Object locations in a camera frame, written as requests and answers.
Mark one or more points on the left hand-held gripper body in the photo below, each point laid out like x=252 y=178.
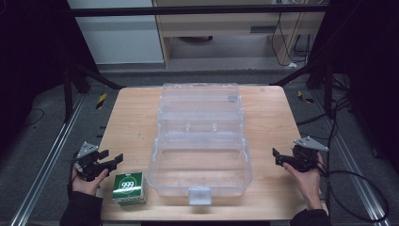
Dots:
x=88 y=163

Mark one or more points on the black horizontal frame bar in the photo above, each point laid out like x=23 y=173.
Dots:
x=197 y=11

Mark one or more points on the person's left hand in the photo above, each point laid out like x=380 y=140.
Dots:
x=88 y=183

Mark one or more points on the light wooden desk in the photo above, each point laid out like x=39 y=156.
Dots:
x=226 y=26

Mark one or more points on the yellow black tape strip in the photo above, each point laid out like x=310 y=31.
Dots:
x=101 y=100
x=304 y=97

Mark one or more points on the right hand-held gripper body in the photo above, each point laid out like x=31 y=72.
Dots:
x=306 y=157

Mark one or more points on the person's left black sleeve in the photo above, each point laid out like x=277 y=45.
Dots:
x=82 y=209

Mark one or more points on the black curtain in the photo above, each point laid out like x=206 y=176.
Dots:
x=367 y=62
x=28 y=62

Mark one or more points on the clear plastic storage box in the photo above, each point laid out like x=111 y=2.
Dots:
x=200 y=150

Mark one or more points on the black metal stand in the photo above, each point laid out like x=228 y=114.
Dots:
x=67 y=94
x=327 y=91

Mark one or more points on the white cabinet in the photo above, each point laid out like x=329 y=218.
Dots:
x=117 y=34

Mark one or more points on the green and white medicine box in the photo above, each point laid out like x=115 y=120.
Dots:
x=129 y=188

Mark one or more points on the person's right black sleeve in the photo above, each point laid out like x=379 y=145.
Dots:
x=310 y=218

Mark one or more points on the person's right hand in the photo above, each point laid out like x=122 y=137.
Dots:
x=306 y=185

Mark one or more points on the aluminium floor rail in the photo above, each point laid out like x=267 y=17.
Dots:
x=353 y=175
x=47 y=163

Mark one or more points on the person's black sleeve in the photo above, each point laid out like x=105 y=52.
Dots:
x=82 y=209
x=310 y=218

